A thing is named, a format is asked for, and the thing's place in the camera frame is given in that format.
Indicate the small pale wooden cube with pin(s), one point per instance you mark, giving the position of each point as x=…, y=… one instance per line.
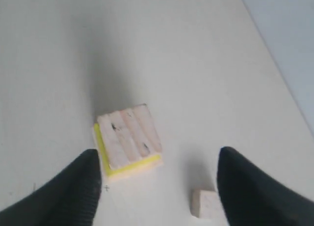
x=205, y=204

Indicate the yellow cube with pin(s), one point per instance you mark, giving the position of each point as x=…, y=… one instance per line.
x=107, y=170

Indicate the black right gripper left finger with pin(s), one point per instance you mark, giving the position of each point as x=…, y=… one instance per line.
x=71, y=198

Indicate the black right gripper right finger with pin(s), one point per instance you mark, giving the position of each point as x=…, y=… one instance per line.
x=250, y=197

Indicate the medium plywood cube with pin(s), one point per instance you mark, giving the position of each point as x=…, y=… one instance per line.
x=129, y=135

